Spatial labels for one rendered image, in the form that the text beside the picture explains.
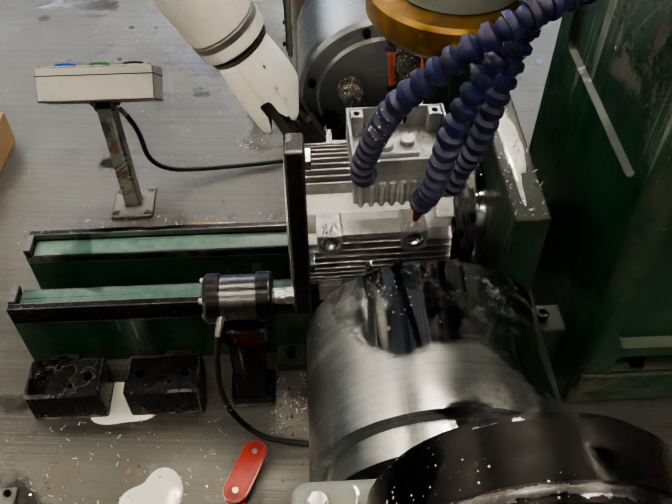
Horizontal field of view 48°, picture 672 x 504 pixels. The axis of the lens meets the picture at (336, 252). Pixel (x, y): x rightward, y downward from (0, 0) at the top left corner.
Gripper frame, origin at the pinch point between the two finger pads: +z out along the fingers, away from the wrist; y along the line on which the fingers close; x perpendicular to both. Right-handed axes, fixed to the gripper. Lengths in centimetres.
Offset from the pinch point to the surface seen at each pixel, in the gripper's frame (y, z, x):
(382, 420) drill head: 43.6, -1.3, 7.0
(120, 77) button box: -16.9, -11.0, -24.5
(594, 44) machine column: -0.9, 7.6, 35.1
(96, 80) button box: -16.7, -12.5, -27.6
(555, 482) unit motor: 59, -17, 23
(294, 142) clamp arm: 19.5, -13.5, 6.3
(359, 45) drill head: -14.9, 1.5, 7.8
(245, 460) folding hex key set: 30.5, 19.7, -22.6
